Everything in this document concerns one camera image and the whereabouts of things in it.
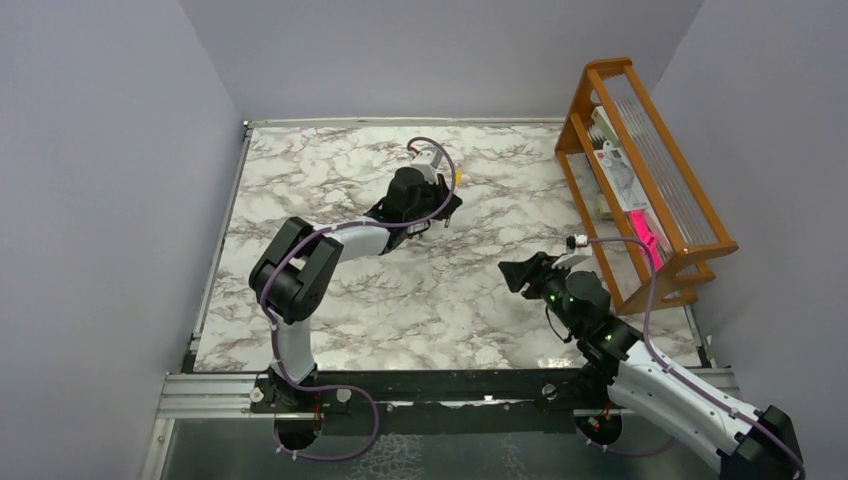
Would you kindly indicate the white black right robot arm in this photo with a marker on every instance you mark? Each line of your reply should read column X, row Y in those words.
column 736, row 439

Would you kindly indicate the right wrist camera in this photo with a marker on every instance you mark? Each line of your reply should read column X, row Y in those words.
column 578, row 250

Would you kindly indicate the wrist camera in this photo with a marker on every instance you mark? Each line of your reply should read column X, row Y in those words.
column 427, row 161
column 578, row 250

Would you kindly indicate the aluminium frame rail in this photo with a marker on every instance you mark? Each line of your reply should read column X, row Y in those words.
column 228, row 396

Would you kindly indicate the white packaged item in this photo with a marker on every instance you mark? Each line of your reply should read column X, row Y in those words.
column 615, row 163

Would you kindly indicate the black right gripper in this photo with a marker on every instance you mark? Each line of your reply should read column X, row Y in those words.
column 533, row 271

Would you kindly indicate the black mounting rail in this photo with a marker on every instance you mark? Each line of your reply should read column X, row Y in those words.
column 344, row 403

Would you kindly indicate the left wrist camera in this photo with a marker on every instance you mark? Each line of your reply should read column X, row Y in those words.
column 427, row 161

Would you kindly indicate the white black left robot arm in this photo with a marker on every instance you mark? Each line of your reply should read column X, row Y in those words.
column 292, row 276

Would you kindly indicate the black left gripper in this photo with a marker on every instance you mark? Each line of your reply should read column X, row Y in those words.
column 439, row 191

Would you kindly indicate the orange wooden rack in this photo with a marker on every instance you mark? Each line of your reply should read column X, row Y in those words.
column 692, row 232

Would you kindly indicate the pink packaged item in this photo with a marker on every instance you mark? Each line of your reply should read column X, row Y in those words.
column 648, row 232

